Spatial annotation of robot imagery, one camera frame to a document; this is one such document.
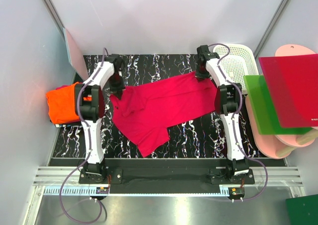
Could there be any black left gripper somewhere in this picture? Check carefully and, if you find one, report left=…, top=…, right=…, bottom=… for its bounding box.
left=108, top=73, right=126, bottom=100

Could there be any red t shirt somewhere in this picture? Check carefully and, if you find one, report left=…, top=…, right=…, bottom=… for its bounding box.
left=109, top=72, right=217, bottom=157

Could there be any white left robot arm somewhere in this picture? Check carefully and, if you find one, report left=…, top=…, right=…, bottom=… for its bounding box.
left=75, top=54, right=125, bottom=183

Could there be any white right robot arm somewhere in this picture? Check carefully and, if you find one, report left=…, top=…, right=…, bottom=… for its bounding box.
left=195, top=44, right=249, bottom=184

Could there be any white plastic basket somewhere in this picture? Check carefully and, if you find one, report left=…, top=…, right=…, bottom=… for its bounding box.
left=213, top=44, right=259, bottom=95

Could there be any orange folded t shirt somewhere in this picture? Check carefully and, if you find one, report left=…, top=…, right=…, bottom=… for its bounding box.
left=46, top=82, right=80, bottom=124

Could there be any green translucent plastic sheet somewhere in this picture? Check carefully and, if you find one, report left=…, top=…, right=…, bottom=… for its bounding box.
left=244, top=75, right=311, bottom=135

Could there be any red translucent plastic sheet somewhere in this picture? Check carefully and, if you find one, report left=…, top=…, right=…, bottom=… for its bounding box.
left=259, top=54, right=318, bottom=128

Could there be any pink round stool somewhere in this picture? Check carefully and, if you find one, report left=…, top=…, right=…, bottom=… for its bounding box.
left=245, top=44, right=318, bottom=159

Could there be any dark green board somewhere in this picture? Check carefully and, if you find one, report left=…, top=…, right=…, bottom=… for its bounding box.
left=286, top=195, right=318, bottom=225

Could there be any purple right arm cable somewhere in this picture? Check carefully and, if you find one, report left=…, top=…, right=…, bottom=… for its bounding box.
left=207, top=43, right=268, bottom=201

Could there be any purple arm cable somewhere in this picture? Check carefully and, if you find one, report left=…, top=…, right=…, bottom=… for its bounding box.
left=207, top=43, right=268, bottom=201
left=58, top=47, right=109, bottom=223

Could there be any aluminium rail frame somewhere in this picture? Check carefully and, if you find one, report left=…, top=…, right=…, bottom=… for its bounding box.
left=34, top=166, right=303, bottom=187

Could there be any white slotted cable duct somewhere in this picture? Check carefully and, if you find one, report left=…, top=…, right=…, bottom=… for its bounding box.
left=43, top=186, right=291, bottom=197

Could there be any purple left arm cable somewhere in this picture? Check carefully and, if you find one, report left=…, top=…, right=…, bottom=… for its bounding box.
left=58, top=47, right=109, bottom=223

